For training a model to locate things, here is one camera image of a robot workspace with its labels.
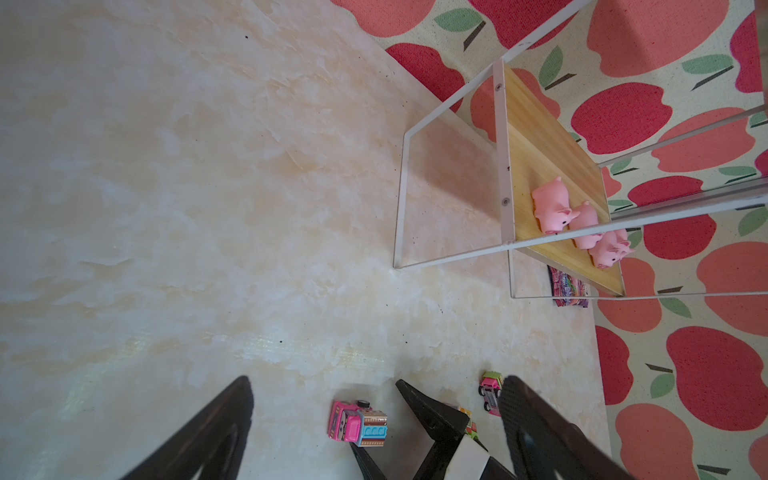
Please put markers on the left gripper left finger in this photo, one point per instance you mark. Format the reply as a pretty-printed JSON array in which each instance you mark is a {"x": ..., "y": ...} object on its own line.
[{"x": 209, "y": 446}]

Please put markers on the pink teal toy car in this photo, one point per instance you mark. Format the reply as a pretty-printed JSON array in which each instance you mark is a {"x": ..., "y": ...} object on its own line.
[{"x": 357, "y": 423}]

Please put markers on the purple candy bag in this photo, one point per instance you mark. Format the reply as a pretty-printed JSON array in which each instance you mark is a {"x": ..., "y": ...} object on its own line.
[{"x": 567, "y": 290}]

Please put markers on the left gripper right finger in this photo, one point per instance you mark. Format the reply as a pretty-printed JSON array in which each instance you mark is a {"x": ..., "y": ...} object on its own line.
[{"x": 545, "y": 445}]

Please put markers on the pink square toy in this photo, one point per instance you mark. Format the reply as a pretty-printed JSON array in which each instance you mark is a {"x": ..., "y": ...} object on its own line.
[{"x": 587, "y": 217}]

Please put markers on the wooden two-tier shelf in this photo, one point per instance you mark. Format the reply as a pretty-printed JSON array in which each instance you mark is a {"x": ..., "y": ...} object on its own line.
[{"x": 532, "y": 148}]

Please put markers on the green pink toy bus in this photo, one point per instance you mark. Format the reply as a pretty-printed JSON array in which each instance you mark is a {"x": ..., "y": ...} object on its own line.
[{"x": 471, "y": 427}]

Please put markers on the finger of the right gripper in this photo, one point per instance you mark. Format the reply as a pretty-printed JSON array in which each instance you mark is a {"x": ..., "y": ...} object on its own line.
[{"x": 444, "y": 424}]

